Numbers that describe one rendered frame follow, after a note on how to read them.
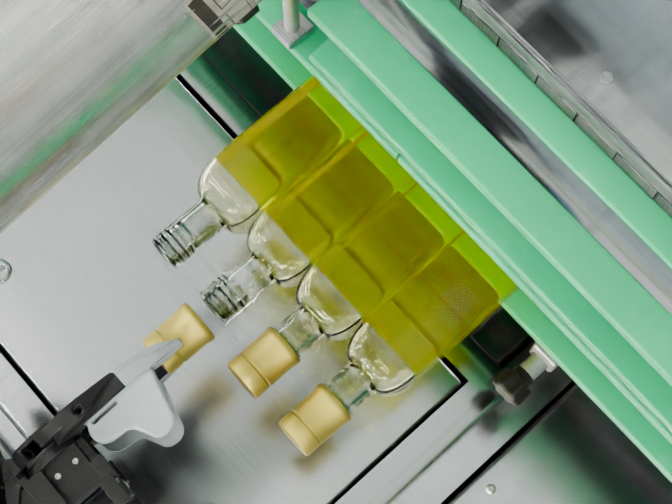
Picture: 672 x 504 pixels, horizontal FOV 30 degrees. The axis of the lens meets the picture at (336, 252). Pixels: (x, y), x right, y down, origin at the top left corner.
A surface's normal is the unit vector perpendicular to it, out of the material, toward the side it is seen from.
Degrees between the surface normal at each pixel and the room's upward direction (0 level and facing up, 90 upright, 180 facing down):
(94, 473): 90
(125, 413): 84
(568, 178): 90
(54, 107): 88
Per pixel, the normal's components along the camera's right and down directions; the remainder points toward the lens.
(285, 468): 0.00, -0.28
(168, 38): 0.62, 0.59
